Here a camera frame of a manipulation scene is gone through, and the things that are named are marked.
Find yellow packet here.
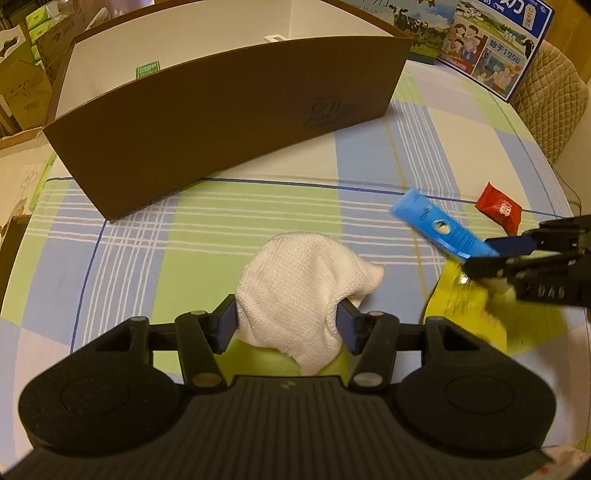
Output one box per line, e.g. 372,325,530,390
424,259,567,356

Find blue hand cream tube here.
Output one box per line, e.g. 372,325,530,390
392,189,500,262

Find white cloth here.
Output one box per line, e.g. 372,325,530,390
235,232,385,376

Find green medicine box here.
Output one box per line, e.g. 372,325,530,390
135,61,160,79

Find white medicine box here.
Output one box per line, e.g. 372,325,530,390
264,34,286,43

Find red snack packet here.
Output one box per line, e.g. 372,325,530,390
476,183,522,236

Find plaid bed sheet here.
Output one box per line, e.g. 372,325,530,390
1,62,572,467

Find quilted beige chair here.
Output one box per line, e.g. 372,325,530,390
510,41,589,163

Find blue milk carton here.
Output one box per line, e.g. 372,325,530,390
439,0,555,101

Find brown open cardboard box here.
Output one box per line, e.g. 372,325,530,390
44,1,413,220

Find green pure milk carton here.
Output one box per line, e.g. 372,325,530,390
349,0,459,64

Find green tissue packs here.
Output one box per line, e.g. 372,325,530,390
25,1,74,46

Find brown carton with white handle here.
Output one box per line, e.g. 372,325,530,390
1,26,52,136

